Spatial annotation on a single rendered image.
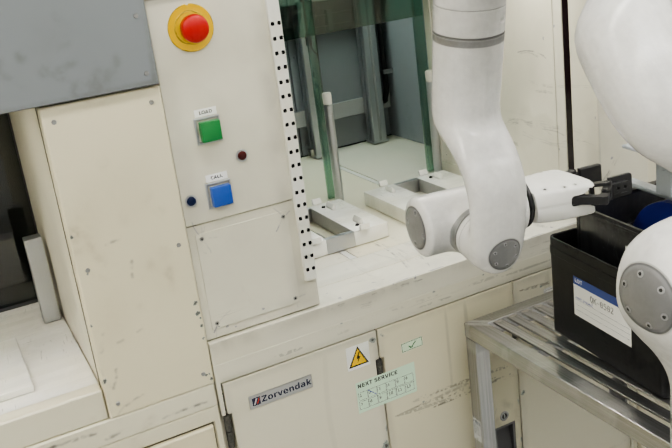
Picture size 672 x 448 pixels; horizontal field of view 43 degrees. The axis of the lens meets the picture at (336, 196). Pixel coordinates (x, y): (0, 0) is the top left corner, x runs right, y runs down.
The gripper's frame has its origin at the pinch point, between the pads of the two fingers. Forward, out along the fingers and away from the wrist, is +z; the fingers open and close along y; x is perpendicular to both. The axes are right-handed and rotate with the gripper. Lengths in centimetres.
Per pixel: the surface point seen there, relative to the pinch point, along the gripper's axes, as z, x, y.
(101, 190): -70, 9, -21
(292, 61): -9, 9, -117
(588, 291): -1.6, -18.7, -3.3
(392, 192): -8, -14, -62
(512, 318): -4.9, -29.4, -21.1
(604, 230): 2.1, -9.4, -3.5
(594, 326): -1.5, -24.4, -2.2
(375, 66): 13, 5, -113
